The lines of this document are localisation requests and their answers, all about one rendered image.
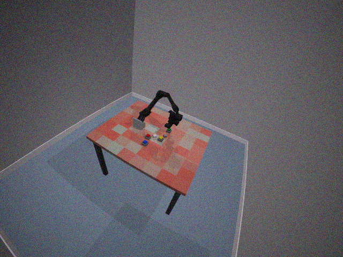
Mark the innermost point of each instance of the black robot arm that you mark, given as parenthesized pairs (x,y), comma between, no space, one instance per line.
(159,95)

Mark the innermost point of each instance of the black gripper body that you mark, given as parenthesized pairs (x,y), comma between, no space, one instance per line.
(168,125)

